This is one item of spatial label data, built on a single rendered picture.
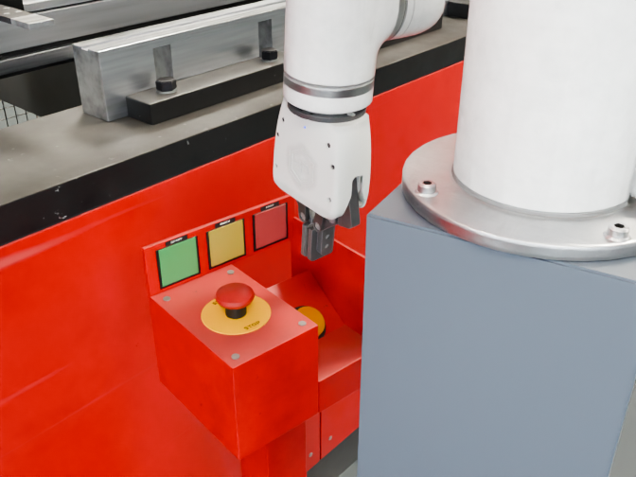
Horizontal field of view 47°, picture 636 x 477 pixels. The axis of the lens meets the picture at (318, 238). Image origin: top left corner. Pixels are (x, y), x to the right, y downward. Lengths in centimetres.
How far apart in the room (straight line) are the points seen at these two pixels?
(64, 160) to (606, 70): 65
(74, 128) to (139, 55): 13
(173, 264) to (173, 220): 18
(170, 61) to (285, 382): 51
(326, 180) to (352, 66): 11
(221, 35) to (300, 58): 48
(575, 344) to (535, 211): 8
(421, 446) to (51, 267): 50
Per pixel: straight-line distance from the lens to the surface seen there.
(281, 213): 86
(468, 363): 51
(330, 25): 63
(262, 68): 112
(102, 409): 104
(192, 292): 81
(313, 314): 85
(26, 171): 91
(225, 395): 74
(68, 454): 104
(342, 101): 66
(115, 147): 94
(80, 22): 129
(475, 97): 47
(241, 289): 75
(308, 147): 69
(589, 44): 44
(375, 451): 60
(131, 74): 103
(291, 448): 91
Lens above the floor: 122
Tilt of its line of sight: 30 degrees down
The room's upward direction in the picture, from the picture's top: straight up
